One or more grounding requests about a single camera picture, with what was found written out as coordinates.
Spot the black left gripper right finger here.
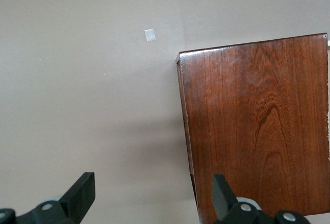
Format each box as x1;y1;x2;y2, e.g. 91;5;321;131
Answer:
210;174;311;224

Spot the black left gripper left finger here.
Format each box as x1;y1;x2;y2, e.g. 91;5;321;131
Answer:
0;172;95;224

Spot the dark brown wooden cabinet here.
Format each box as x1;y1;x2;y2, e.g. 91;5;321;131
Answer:
175;33;330;224

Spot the small grey tape patch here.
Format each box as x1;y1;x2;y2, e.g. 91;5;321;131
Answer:
144;28;156;42

